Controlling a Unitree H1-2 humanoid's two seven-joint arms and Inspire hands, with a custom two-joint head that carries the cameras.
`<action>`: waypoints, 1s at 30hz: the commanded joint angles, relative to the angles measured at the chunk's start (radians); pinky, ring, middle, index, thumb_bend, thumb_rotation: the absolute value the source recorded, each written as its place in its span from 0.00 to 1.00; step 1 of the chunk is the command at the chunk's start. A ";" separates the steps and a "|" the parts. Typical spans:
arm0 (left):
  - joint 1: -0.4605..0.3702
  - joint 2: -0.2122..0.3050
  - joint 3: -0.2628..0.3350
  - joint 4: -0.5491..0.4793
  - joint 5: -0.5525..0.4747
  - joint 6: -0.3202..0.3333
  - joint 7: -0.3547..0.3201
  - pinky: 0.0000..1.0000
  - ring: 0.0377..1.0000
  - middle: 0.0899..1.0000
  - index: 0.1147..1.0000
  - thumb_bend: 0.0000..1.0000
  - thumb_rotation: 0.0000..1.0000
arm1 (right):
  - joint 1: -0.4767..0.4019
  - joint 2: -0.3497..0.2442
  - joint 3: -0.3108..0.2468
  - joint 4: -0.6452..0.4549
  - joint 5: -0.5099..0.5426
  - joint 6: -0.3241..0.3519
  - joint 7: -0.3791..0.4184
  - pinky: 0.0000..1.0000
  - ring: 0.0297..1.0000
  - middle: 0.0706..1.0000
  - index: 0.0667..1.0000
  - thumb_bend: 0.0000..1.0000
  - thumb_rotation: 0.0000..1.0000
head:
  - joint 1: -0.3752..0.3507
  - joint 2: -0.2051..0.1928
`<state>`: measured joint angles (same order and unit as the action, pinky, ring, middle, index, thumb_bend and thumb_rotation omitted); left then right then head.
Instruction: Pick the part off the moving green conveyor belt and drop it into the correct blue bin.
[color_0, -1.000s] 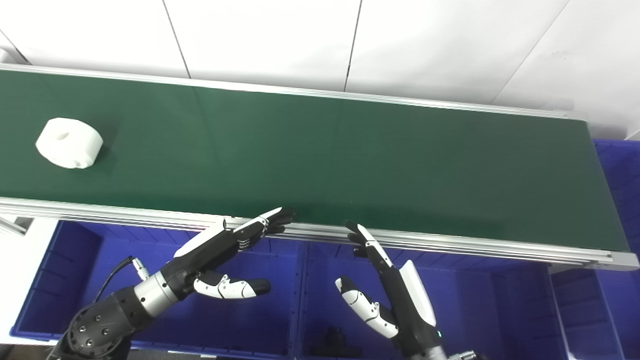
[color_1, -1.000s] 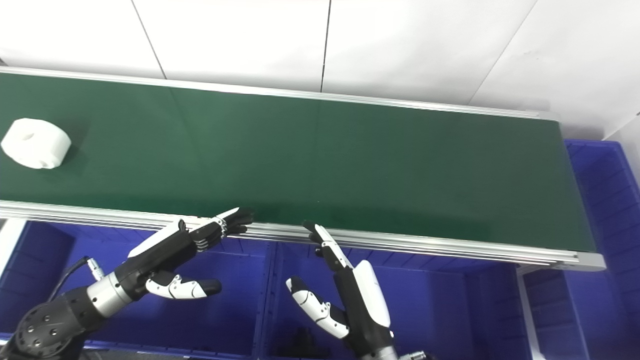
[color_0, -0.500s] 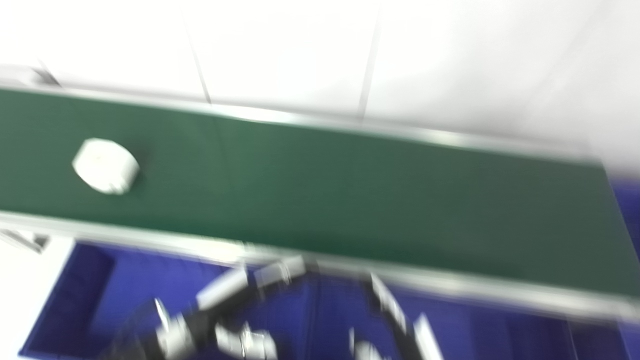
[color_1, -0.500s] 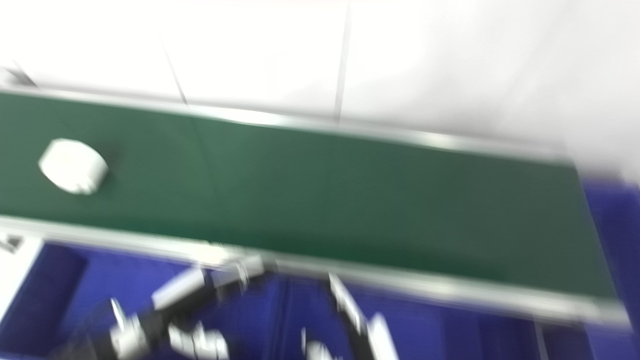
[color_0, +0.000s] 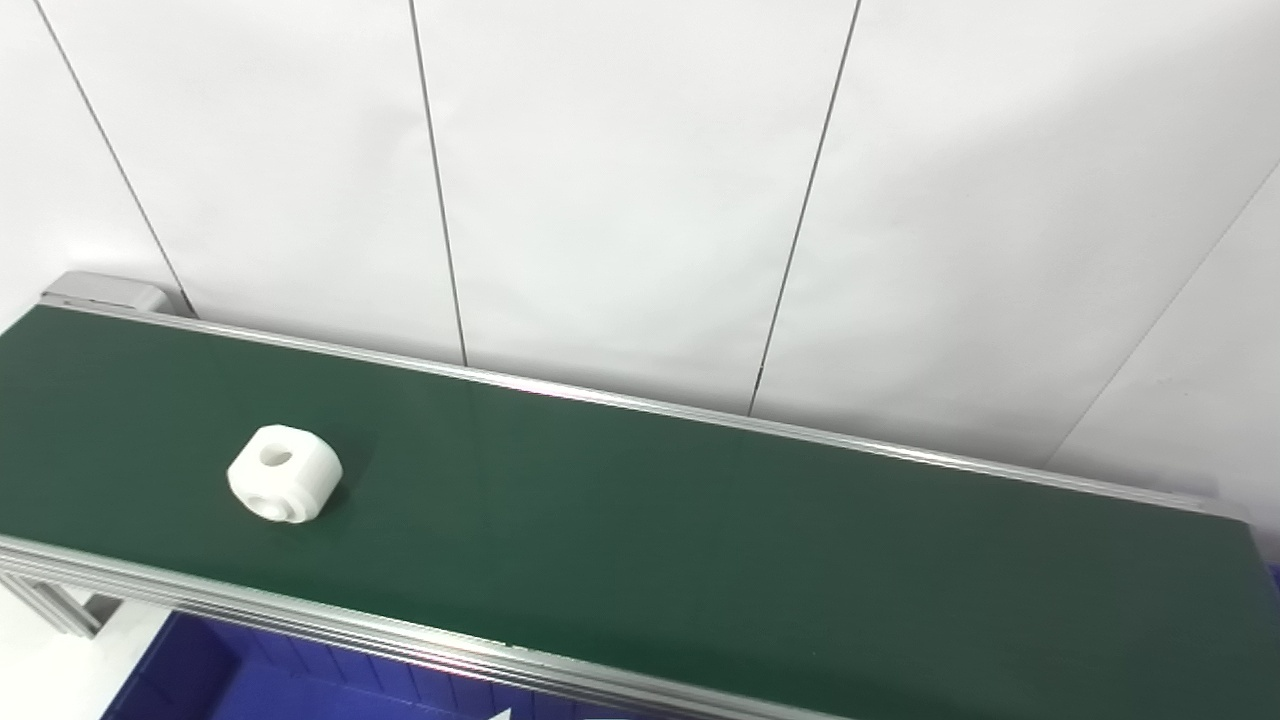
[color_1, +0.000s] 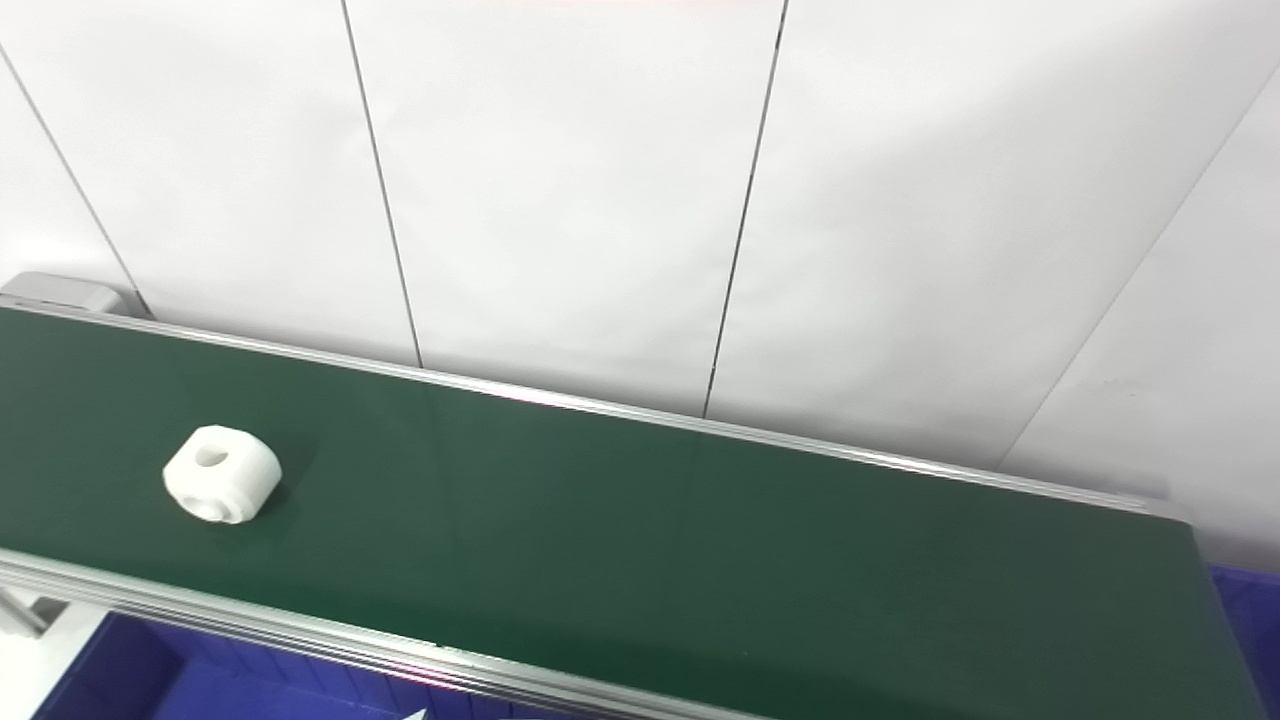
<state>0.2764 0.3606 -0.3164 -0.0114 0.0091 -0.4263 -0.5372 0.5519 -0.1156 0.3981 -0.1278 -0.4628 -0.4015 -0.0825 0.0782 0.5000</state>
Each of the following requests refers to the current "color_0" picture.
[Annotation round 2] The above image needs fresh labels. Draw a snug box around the white round plastic part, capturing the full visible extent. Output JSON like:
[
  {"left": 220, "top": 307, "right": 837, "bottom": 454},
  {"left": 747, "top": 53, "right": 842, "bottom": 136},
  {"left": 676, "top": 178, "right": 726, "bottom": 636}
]
[{"left": 227, "top": 425, "right": 344, "bottom": 524}]

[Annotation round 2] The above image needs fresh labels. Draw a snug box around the blue plastic bin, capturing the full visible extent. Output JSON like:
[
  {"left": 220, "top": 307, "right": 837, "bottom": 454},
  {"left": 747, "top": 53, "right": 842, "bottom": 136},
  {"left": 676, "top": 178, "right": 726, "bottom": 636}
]
[{"left": 100, "top": 610, "right": 641, "bottom": 720}]

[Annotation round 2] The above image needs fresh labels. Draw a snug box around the green conveyor belt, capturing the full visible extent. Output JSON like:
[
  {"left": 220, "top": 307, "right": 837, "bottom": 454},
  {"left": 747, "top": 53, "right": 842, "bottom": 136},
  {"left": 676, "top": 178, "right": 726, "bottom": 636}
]
[
  {"left": 0, "top": 270, "right": 1280, "bottom": 720},
  {"left": 0, "top": 305, "right": 1280, "bottom": 720}
]

